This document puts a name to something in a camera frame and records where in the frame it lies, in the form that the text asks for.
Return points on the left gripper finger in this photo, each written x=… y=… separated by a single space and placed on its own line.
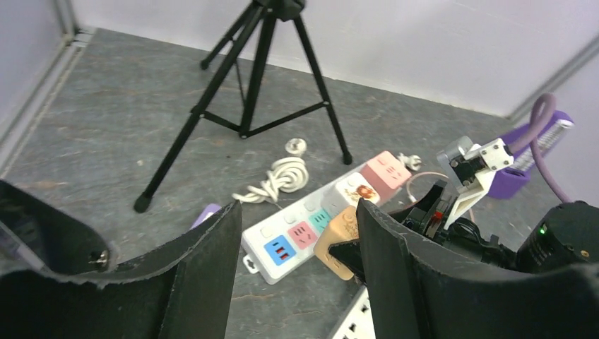
x=420 y=289

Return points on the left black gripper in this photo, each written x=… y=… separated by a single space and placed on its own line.
x=181 y=289

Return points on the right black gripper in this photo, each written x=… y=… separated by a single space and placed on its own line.
x=429 y=216

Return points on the white cube socket adapter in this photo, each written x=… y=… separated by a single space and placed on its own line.
x=347 y=192

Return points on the white multicolour power strip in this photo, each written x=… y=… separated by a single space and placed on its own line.
x=285 y=240

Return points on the pink cube socket adapter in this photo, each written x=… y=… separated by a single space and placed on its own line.
x=386 y=174

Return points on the white power strip with USB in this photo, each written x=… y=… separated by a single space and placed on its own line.
x=356 y=322

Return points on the purple power strip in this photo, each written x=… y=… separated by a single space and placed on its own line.
x=208 y=211

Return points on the purple metronome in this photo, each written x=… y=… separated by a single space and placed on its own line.
x=509 y=181

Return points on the aluminium rail frame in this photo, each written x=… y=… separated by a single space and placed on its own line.
x=41 y=42

